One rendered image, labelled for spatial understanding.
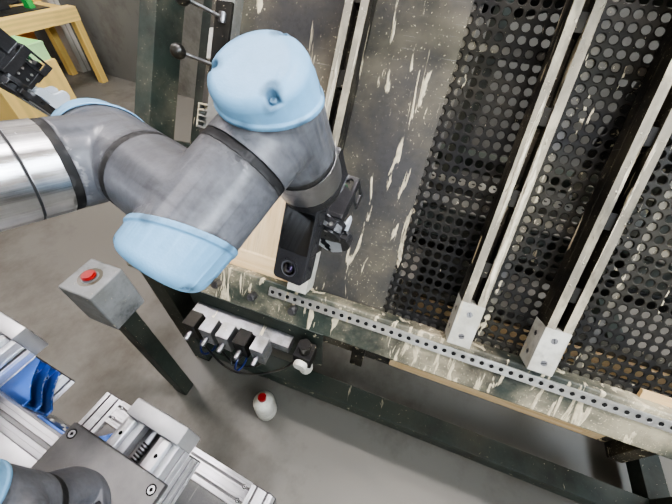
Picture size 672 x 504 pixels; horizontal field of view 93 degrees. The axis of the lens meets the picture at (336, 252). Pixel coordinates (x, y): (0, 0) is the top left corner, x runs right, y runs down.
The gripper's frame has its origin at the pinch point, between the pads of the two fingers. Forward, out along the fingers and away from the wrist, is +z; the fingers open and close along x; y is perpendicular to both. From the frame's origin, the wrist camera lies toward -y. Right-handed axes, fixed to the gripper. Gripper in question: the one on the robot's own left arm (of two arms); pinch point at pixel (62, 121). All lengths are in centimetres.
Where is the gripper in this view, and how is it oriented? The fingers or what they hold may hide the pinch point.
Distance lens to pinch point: 96.7
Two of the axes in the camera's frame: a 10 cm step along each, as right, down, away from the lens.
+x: -8.8, -4.0, 2.7
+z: 1.7, 2.8, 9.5
